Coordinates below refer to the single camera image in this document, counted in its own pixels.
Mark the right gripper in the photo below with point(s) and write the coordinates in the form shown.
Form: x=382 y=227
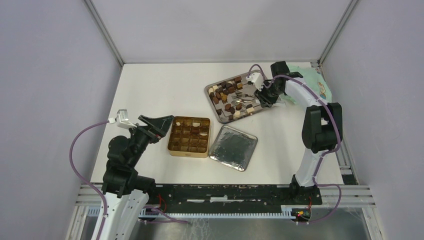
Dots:
x=265 y=102

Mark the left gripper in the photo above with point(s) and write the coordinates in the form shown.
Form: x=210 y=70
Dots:
x=162 y=125

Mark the metal serving tongs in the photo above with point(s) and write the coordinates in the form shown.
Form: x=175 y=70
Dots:
x=253 y=99

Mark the gold chocolate box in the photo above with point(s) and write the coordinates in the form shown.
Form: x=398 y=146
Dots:
x=189 y=137

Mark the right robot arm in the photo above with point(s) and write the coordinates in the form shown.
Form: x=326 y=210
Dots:
x=322 y=128

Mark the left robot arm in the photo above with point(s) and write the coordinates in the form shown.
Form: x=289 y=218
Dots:
x=124 y=192

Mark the steel tray with chocolates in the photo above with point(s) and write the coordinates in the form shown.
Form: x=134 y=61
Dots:
x=225 y=108

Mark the green printed cloth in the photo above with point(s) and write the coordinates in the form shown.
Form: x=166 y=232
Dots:
x=312 y=76

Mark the silver box lid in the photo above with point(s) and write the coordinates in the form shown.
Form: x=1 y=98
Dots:
x=233 y=148

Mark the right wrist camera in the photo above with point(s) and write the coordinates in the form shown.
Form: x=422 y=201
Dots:
x=256 y=79

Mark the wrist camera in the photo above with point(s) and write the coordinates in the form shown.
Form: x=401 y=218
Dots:
x=256 y=79
x=122 y=120

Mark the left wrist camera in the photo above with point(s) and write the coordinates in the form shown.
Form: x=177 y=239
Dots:
x=122 y=120

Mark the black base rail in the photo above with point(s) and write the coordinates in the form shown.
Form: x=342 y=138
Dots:
x=230 y=199

